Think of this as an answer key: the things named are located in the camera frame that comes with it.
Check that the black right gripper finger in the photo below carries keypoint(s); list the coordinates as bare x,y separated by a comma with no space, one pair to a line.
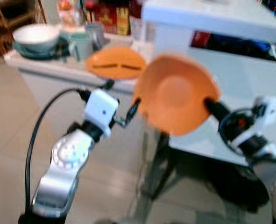
217,107

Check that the orange plastic bowl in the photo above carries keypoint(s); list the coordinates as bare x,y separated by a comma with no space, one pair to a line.
175,93

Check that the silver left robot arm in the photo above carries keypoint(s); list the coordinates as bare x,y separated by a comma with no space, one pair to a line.
63,172

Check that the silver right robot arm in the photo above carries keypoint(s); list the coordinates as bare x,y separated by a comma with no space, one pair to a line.
273,184

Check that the orange plastic plate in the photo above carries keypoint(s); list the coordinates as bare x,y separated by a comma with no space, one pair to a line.
114,56

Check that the pale green mug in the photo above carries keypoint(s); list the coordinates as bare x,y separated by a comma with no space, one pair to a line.
81,46

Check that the grey mug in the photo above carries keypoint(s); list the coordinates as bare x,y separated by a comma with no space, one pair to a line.
96,35

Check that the metal table leg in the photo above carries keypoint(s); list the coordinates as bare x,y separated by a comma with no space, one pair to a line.
157,163

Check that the clear drinking glass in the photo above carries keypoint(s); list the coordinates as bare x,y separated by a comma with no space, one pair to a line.
137,29

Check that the white low cabinet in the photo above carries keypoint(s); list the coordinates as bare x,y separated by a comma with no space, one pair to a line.
44,86

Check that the red and gold box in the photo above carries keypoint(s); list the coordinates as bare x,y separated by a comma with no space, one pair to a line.
110,19

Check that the red packet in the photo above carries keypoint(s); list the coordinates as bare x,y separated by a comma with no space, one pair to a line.
201,38

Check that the orange snack bag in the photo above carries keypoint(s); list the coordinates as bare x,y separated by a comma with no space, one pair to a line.
70,13

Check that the white ceramic bowl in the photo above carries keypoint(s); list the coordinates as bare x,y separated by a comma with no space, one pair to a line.
35,35

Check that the wooden chair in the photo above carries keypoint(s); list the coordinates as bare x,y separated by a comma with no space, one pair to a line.
7,23

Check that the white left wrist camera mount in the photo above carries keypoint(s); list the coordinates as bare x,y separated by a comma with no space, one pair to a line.
100,109

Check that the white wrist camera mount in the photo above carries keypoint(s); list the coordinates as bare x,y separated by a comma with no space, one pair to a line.
100,109
271,108

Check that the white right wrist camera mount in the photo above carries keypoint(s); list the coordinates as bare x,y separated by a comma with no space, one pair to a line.
271,108

